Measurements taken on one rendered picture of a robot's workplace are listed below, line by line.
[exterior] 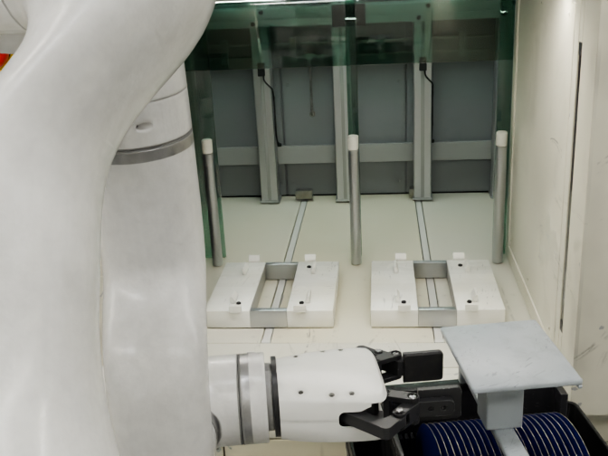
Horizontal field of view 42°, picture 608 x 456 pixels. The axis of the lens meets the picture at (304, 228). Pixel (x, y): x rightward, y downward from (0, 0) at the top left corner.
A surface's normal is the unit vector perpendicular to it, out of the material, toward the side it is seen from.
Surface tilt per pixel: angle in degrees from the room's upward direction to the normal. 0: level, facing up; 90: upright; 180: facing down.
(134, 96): 122
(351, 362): 7
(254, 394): 56
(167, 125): 93
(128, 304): 48
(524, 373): 0
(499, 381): 0
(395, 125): 90
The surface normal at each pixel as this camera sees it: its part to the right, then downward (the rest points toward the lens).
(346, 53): -0.09, 0.35
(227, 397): 0.05, -0.26
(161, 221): 0.42, 0.38
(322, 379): -0.03, -0.90
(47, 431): 0.67, -0.36
